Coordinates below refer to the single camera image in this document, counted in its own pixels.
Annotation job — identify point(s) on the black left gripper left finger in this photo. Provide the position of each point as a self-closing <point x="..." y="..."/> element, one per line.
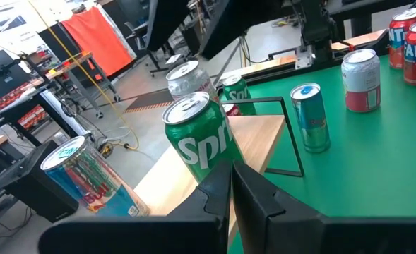
<point x="123" y="236"/>

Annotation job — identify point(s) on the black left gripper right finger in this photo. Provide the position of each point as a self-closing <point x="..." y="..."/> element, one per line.
<point x="317" y="236"/>

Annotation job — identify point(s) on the blue silver Red Bull can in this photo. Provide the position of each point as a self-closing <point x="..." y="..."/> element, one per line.
<point x="87" y="180"/>

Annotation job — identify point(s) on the slim silver can blue tab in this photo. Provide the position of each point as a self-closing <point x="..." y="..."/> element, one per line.
<point x="310" y="120"/>

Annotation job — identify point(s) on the green Sprite can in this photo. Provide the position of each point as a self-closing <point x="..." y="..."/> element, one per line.
<point x="236" y="93"/>
<point x="200" y="141"/>

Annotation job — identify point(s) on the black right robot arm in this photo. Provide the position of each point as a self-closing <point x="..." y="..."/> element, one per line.
<point x="317" y="31"/>

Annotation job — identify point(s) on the black computer tower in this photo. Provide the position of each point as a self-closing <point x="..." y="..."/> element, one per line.
<point x="41" y="183"/>

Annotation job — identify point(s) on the metal workbench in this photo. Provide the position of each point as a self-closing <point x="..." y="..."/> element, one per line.
<point x="62" y="114"/>

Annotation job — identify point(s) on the black floor mat orange edge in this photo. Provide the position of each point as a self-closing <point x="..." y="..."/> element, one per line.
<point x="151" y="101"/>

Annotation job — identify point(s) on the black monitor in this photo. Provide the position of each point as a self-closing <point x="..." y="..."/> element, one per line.
<point x="3" y="79"/>

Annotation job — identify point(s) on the orange red fabric panel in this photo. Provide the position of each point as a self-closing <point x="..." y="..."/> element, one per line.
<point x="94" y="39"/>

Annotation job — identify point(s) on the black flat panel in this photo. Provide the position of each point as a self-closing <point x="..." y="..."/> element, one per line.
<point x="243" y="21"/>
<point x="165" y="21"/>

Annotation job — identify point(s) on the wooden shelf black metal frame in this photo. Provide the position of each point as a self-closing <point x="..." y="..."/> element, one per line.
<point x="260" y="141"/>

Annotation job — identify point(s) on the silver mounting bracket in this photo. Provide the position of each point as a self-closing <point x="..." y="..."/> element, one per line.
<point x="303" y="58"/>

